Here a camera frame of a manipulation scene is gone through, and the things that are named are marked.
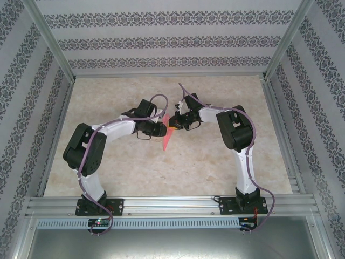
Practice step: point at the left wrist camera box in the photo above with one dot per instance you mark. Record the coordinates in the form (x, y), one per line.
(160, 111)

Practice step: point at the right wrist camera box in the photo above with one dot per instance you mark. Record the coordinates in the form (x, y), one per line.
(180, 106)

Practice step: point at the aluminium side rail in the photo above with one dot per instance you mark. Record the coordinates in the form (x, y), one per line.
(274, 108)
(64, 108)

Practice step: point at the aluminium mounting rail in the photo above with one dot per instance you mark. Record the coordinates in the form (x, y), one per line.
(172, 206)

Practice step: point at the grey metal sheet panel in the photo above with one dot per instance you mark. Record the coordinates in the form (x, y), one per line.
(172, 245)

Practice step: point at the aluminium frame post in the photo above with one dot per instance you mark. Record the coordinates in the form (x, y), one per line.
(49, 35)
(288, 35)

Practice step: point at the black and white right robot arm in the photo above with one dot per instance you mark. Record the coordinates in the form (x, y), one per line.
(235, 129)

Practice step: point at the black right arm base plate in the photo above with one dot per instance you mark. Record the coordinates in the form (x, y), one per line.
(225, 206)

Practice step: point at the aluminium frame beam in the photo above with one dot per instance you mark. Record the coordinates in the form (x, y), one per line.
(23, 237)
(322, 237)

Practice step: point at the small circuit board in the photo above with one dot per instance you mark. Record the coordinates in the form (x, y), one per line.
(248, 225)
(98, 222)

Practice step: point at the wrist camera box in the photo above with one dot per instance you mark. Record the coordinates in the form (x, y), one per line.
(180, 106)
(160, 111)

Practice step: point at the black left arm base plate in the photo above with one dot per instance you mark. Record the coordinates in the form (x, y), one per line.
(118, 206)

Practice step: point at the pink paper sheet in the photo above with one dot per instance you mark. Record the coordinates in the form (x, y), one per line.
(167, 139)

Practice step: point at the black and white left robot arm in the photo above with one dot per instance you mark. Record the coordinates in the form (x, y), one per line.
(81, 151)

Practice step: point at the aluminium back frame bar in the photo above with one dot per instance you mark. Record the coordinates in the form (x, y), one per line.
(167, 75)

